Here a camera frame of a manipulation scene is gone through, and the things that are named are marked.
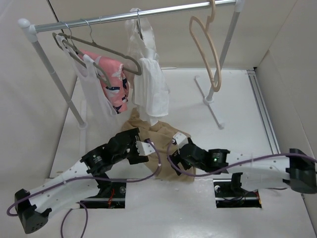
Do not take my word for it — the beige t shirt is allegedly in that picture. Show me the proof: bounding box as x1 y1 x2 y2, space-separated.
120 108 197 184

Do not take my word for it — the beige wooden hanger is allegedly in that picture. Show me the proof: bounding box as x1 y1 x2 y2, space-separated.
189 0 221 93

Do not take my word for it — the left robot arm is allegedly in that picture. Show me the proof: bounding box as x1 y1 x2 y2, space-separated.
13 128 154 234

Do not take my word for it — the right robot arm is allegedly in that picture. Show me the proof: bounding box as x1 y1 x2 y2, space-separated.
167 137 317 195

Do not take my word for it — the grey hanger with blouse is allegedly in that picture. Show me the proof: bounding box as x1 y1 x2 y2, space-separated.
136 10 144 41

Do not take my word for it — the grey hanger with pink garment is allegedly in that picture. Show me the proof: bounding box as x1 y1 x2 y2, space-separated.
62 19 142 76

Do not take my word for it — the white tank top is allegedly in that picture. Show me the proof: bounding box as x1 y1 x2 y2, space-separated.
55 35 118 133

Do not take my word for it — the white pleated blouse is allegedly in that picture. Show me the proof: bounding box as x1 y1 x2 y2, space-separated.
125 18 169 126

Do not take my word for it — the pink patterned garment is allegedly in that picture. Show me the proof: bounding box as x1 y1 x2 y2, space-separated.
82 50 129 114

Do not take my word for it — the silver white clothes rack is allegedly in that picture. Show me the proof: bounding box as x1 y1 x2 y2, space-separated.
17 0 246 130

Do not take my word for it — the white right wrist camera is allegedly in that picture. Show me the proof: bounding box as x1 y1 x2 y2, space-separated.
172 132 188 149

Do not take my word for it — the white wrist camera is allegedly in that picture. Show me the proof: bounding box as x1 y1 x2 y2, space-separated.
136 140 155 156
172 132 188 149

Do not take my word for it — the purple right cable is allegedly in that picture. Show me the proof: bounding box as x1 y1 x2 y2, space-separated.
166 141 317 177

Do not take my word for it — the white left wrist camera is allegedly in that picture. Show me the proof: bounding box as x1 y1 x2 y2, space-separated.
136 140 155 156

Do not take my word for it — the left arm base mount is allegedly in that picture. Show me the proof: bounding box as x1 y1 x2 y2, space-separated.
80 180 126 209

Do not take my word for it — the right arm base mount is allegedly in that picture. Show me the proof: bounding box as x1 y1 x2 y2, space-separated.
213 173 262 208

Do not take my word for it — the aluminium rail on table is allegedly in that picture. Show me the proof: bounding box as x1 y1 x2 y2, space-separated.
247 69 281 154

